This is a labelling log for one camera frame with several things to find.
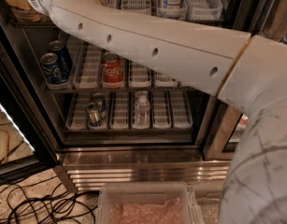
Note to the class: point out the red can behind glass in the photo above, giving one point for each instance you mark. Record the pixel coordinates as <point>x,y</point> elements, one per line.
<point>243,122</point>

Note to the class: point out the red cola can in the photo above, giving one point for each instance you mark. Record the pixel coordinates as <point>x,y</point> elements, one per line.
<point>111,68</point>

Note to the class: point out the silver blue can front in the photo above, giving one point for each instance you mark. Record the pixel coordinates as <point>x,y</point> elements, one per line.
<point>94,118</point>

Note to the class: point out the middle wire shelf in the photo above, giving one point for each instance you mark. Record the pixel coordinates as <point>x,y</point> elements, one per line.
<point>121,89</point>

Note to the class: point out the clear water bottle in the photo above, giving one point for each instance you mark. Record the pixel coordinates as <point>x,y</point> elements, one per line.
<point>142,112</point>

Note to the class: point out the left clear plastic bin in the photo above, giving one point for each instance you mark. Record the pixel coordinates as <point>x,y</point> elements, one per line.
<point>148,203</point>

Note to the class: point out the open fridge door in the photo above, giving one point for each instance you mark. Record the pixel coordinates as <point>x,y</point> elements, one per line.
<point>21,118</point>

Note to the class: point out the silver blue can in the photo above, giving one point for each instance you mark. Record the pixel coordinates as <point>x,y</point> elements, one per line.
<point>99,98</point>
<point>94,118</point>

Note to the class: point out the clear plastic bin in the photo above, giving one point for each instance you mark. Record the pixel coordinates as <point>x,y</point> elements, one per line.
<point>208,195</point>
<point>148,203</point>

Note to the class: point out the silver blue can rear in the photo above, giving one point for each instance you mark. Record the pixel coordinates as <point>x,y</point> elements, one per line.
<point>99,98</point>

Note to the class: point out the bottom wire shelf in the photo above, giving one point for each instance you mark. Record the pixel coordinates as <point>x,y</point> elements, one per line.
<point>103,130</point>

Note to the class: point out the right glass fridge door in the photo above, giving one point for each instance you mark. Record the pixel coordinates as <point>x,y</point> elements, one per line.
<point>267,18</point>

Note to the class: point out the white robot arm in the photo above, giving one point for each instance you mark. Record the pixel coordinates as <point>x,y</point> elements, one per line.
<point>247,72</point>

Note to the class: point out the right clear plastic bin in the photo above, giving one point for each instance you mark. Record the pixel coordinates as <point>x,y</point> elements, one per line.
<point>208,195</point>

